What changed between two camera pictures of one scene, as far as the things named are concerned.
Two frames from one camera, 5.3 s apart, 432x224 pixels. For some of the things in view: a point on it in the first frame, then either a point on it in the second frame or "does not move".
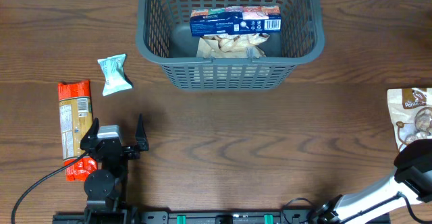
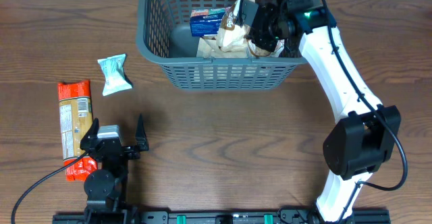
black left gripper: [141, 141] does not move
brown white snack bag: [412, 108] -> [231, 37]
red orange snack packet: [75, 121] does not move
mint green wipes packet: [115, 77] does not move
